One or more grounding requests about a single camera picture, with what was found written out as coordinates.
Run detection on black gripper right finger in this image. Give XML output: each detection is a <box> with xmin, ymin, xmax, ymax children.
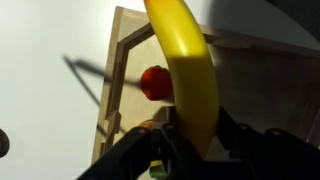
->
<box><xmin>215</xmin><ymin>105</ymin><xmax>320</xmax><ymax>180</ymax></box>

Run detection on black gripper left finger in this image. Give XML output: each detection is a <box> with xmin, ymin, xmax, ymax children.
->
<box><xmin>75</xmin><ymin>105</ymin><xmax>203</xmax><ymax>180</ymax></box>

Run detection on yellow banana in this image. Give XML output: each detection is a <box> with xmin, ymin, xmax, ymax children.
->
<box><xmin>143</xmin><ymin>0</ymin><xmax>221</xmax><ymax>160</ymax></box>

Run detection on light wooden tray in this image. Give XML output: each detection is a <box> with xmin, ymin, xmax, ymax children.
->
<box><xmin>91</xmin><ymin>5</ymin><xmax>320</xmax><ymax>165</ymax></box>

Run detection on yellow round toy fruit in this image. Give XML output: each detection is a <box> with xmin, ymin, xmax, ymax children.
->
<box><xmin>137</xmin><ymin>119</ymin><xmax>156</xmax><ymax>132</ymax></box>

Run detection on red-orange round toy fruit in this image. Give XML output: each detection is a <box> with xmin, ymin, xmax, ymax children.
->
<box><xmin>139</xmin><ymin>65</ymin><xmax>175</xmax><ymax>102</ymax></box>

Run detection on dark red toy plum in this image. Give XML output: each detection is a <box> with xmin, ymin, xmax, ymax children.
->
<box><xmin>0</xmin><ymin>128</ymin><xmax>11</xmax><ymax>159</ymax></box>

